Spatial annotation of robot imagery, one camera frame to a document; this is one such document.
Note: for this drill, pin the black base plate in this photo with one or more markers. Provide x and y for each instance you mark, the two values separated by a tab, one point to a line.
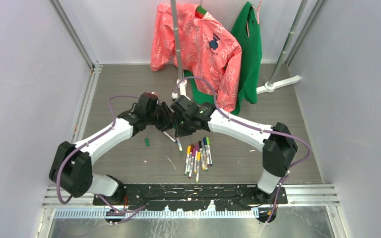
192	197

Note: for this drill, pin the left rack pole with foot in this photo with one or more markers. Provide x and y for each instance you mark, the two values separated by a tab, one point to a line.
181	82

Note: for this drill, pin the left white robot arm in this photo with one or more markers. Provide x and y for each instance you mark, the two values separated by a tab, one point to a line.
71	169

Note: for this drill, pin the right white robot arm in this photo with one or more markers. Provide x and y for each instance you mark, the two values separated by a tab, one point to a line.
277	145

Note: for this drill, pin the pink patterned jacket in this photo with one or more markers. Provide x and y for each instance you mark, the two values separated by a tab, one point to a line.
208	50

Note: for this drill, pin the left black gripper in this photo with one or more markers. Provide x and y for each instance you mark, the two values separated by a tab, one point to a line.
167	122

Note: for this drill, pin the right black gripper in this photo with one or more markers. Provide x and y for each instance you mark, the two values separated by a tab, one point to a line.
180	131

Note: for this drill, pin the short yellow cap marker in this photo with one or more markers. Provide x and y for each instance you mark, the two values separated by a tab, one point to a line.
197	167

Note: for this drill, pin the right rack pole with foot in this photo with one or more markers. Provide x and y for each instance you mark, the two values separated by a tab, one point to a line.
272	84

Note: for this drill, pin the lower magenta cap marker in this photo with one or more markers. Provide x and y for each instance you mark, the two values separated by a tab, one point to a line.
190	167

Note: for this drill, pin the rack pole with foot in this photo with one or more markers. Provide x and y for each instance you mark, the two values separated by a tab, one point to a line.
181	82
272	84

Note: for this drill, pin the brown cap marker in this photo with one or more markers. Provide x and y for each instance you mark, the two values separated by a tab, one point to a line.
192	154

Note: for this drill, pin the green garment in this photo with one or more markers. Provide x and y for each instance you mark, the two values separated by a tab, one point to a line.
247	32

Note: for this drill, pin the blue cap marker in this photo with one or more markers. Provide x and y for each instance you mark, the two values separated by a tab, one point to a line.
205	152

